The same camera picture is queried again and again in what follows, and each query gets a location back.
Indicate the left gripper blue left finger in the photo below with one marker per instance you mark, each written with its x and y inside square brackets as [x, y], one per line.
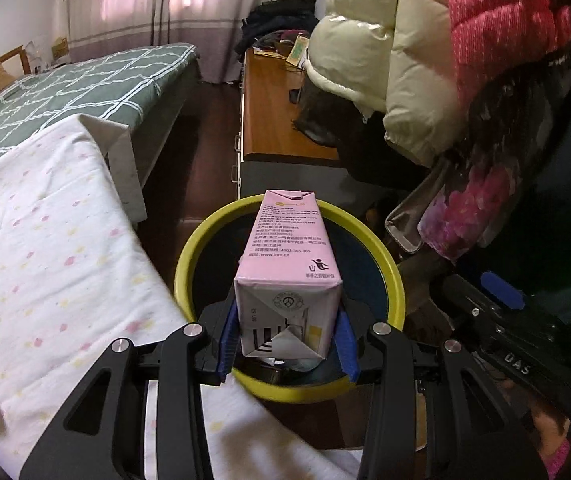
[228, 342]

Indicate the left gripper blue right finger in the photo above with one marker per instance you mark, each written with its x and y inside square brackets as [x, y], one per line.
[346, 346]

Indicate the pink milk carton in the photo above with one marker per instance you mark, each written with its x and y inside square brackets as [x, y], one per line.
[288, 285]

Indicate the yellow rimmed trash bin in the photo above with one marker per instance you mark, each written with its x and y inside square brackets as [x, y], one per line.
[206, 271]

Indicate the person's hand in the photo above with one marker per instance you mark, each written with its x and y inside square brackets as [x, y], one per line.
[552, 427]

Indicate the floral pink garment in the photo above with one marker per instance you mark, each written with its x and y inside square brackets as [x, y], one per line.
[451, 211]

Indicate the white dotted table cloth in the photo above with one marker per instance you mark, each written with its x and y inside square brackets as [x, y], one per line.
[73, 276]

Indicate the wooden low cabinet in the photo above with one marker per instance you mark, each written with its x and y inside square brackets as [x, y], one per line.
[271, 152]

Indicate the green plaid bed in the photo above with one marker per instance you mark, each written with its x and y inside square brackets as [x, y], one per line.
[121, 87]

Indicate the cream puffer jacket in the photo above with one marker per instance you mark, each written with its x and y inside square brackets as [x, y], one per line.
[394, 57]

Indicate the dark clothes pile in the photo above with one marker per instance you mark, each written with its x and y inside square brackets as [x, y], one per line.
[273, 16]

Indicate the red dotted quilted jacket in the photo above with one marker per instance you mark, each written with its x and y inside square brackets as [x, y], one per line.
[490, 37]

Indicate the woven basket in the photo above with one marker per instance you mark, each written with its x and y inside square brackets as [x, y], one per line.
[60, 48]

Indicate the pink white curtain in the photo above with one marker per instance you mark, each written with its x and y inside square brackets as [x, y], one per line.
[94, 28]

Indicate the wooden headboard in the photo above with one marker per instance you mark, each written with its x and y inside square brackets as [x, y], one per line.
[15, 62]

